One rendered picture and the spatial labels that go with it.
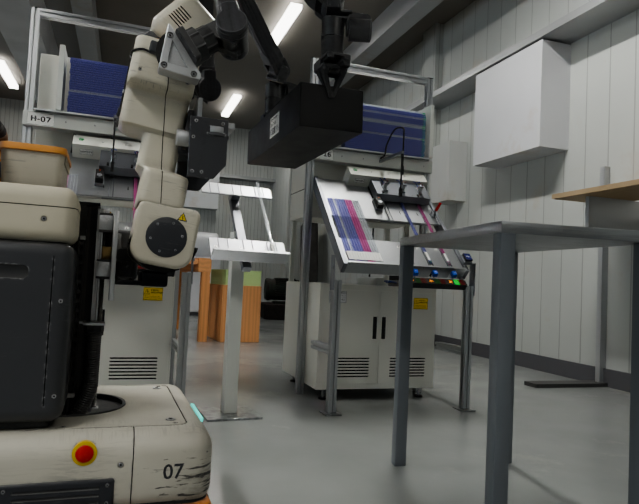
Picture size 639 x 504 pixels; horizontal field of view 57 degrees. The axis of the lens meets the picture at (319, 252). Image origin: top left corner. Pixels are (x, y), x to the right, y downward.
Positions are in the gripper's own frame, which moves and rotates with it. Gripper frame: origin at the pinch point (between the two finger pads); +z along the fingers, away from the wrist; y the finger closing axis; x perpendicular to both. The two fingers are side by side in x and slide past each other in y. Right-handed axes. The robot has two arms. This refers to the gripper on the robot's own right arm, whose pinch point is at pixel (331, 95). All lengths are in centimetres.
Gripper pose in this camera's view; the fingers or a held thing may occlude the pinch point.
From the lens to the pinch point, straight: 155.4
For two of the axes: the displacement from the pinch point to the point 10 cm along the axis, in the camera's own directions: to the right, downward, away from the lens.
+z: -0.2, 10.0, -0.5
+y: -3.4, 0.4, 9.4
